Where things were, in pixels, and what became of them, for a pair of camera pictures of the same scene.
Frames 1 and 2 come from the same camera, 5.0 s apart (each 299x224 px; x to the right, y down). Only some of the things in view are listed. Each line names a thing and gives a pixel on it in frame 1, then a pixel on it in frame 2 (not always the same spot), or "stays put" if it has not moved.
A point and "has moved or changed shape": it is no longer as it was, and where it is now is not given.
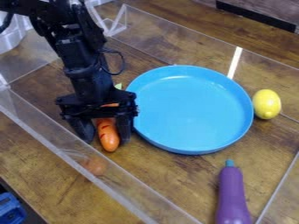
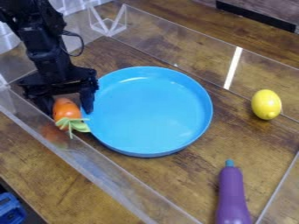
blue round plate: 195,109 has moved or changed shape
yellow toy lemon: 266,104 stays put
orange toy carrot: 107,130 has moved or changed shape
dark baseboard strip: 246,13 stays put
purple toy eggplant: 231,206 stays put
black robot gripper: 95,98 -> 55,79
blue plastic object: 12,211 stays put
